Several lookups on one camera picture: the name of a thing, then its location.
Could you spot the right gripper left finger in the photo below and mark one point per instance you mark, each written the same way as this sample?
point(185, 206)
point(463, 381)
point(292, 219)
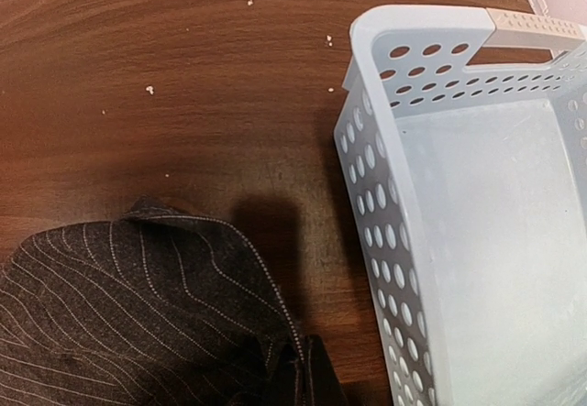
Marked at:
point(286, 385)

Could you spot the black pinstriped long sleeve shirt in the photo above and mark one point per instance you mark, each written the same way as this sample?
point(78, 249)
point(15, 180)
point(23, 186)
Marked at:
point(157, 307)

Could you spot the light blue perforated plastic basket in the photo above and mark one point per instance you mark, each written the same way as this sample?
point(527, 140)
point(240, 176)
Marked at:
point(463, 146)

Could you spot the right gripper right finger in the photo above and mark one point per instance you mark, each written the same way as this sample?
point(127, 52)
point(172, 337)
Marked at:
point(321, 382)

